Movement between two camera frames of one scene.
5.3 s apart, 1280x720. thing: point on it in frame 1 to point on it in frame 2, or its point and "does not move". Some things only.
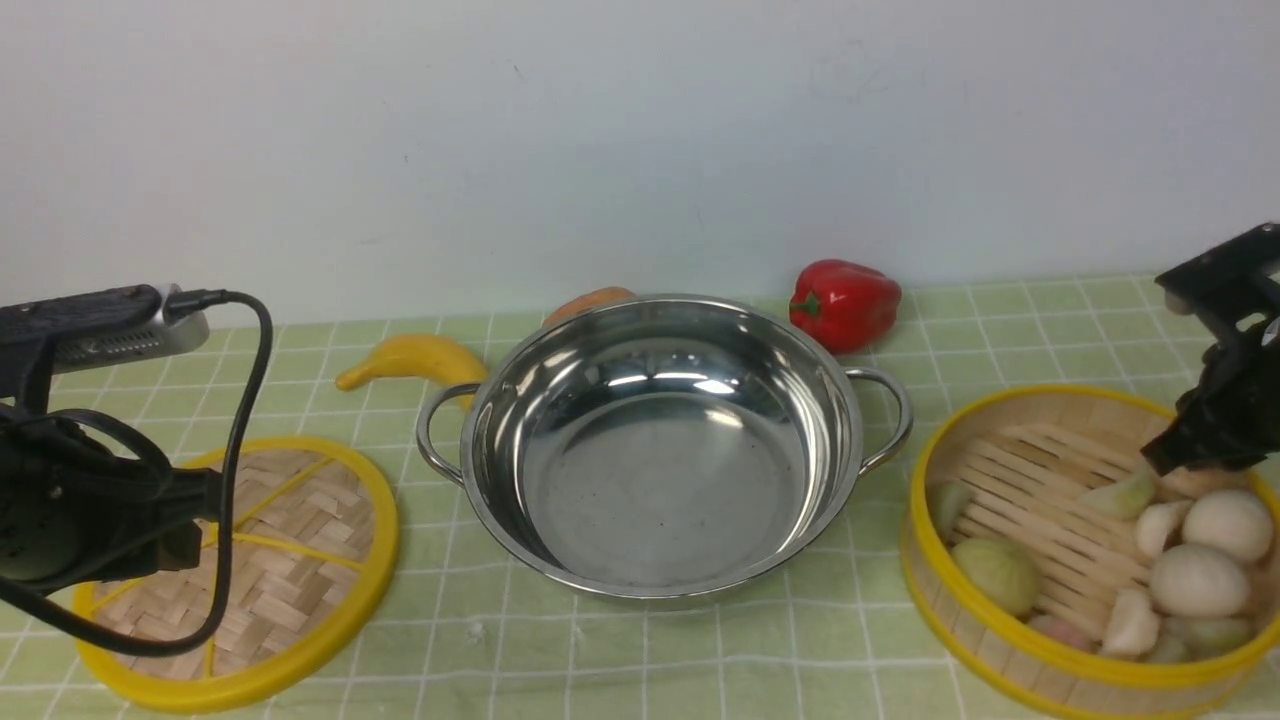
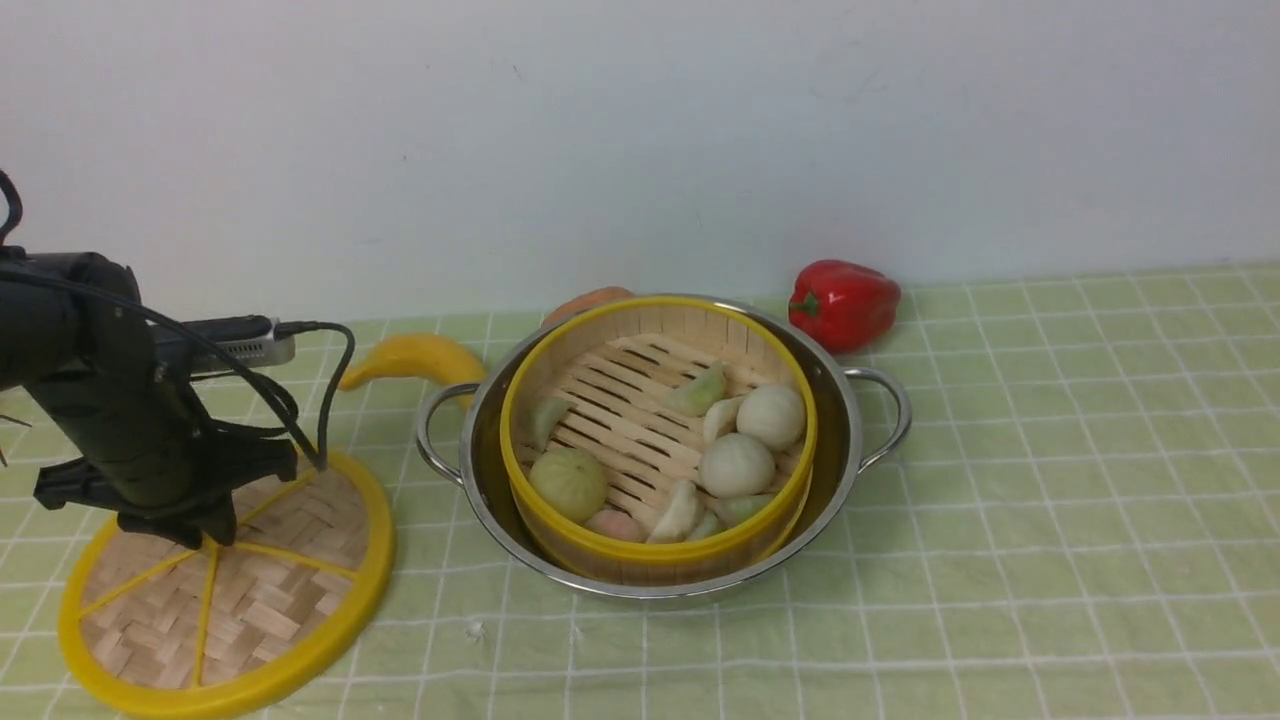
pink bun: [1067, 629] to [617, 523]
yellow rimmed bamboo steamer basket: [1010, 580] to [657, 439]
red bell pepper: [852, 308] does not move
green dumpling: [1123, 498] to [700, 391]
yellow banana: [437, 360] does not move
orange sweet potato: [595, 300] does not move
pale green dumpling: [1194, 638] to [731, 510]
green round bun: [1005, 572] to [570, 482]
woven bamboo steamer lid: [316, 534] does not move
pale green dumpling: [948, 502] to [545, 412]
